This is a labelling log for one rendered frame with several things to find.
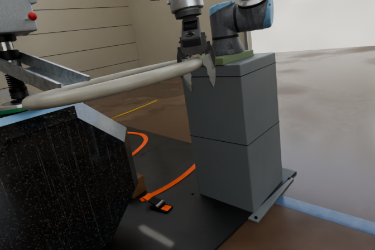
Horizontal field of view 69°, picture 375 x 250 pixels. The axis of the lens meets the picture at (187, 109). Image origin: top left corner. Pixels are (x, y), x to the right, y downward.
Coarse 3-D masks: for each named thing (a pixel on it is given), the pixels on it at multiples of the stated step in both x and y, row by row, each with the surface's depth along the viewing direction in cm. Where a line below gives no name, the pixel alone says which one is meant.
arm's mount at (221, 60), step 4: (240, 52) 149; (244, 52) 149; (248, 52) 152; (252, 52) 156; (200, 56) 163; (216, 56) 147; (220, 56) 143; (224, 56) 140; (228, 56) 138; (232, 56) 141; (236, 56) 143; (240, 56) 146; (244, 56) 150; (248, 56) 153; (216, 60) 137; (220, 60) 135; (224, 60) 136; (228, 60) 138; (232, 60) 141; (236, 60) 144; (216, 64) 138; (220, 64) 136; (224, 64) 136
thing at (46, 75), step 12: (0, 60) 103; (24, 60) 115; (36, 60) 109; (12, 72) 100; (24, 72) 95; (36, 72) 106; (48, 72) 107; (60, 72) 102; (72, 72) 98; (36, 84) 93; (48, 84) 88; (60, 84) 86
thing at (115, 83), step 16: (160, 64) 95; (176, 64) 61; (192, 64) 65; (96, 80) 95; (112, 80) 54; (128, 80) 55; (144, 80) 56; (160, 80) 58; (32, 96) 72; (48, 96) 56; (64, 96) 54; (80, 96) 54; (96, 96) 54
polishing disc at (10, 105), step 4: (0, 104) 115; (4, 104) 113; (8, 104) 112; (12, 104) 110; (16, 104) 109; (20, 104) 108; (0, 108) 107; (4, 108) 107; (8, 108) 107; (12, 108) 107
